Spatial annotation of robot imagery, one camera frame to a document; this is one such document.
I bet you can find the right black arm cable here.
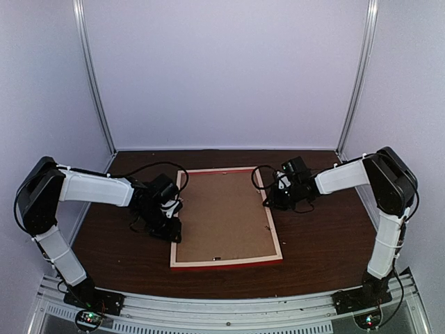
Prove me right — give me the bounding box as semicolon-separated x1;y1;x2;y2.
250;165;279;191

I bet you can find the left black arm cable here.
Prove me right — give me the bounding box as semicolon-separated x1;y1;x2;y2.
107;161;181;196

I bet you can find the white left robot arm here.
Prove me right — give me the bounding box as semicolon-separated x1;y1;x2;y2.
13;156;183;309

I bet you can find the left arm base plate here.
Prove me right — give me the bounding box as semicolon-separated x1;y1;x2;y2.
63;289;124;316

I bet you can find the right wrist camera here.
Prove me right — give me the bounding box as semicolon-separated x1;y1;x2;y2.
276;171;291;189

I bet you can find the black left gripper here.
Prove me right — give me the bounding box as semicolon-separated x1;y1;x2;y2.
136;205;181;244

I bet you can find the aluminium corner post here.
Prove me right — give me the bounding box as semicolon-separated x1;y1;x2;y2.
72;0;117;155
336;0;379;160

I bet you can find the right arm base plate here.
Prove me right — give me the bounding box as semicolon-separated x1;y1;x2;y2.
332;288;392;315

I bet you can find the brown backing board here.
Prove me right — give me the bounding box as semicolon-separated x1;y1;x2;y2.
175;172;278;262

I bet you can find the aluminium front rail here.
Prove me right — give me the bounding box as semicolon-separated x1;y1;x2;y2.
34;274;423;334

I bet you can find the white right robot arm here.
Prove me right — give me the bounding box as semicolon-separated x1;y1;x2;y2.
254;146;419;308

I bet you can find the right aluminium corner post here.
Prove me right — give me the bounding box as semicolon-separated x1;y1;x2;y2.
336;0;379;160

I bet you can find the pink wooden picture frame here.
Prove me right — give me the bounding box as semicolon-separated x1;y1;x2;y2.
169;166;284;271

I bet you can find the left aluminium corner post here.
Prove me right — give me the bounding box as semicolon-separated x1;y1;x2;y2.
72;0;117;155

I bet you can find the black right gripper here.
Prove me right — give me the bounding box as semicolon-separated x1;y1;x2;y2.
264;183;302;212

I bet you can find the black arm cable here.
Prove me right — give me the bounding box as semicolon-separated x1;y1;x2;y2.
107;161;181;196
250;165;279;191

